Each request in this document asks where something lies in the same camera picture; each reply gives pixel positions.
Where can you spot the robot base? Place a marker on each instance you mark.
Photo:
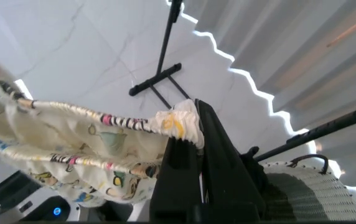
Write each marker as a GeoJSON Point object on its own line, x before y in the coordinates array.
{"type": "Point", "coordinates": [50, 207]}

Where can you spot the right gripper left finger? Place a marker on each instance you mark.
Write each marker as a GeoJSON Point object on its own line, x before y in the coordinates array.
{"type": "Point", "coordinates": [178, 186]}

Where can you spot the white laundry basket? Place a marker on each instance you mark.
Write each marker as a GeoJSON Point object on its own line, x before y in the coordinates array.
{"type": "Point", "coordinates": [336, 193]}

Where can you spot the cream printed garment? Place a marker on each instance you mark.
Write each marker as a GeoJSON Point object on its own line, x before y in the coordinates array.
{"type": "Point", "coordinates": [72, 140]}

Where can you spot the white curtain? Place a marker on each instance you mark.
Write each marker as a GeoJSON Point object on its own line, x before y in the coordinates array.
{"type": "Point", "coordinates": [290, 46]}

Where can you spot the black clothes rack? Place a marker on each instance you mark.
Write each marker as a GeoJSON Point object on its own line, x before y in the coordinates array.
{"type": "Point", "coordinates": [155, 79]}

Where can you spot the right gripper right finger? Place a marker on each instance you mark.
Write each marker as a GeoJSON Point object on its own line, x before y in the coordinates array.
{"type": "Point", "coordinates": [224, 174]}

